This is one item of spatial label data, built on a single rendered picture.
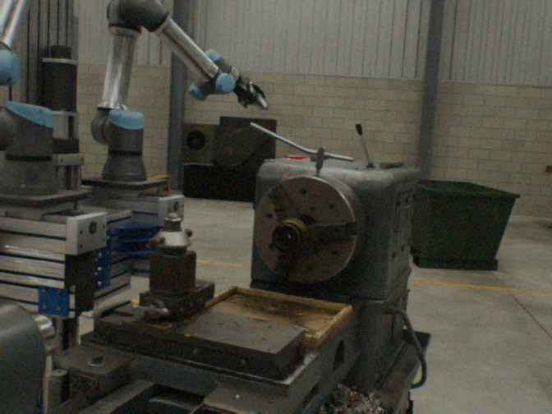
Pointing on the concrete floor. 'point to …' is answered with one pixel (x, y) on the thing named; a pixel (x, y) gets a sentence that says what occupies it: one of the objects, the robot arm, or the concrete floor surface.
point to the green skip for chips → (458, 224)
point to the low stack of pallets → (162, 186)
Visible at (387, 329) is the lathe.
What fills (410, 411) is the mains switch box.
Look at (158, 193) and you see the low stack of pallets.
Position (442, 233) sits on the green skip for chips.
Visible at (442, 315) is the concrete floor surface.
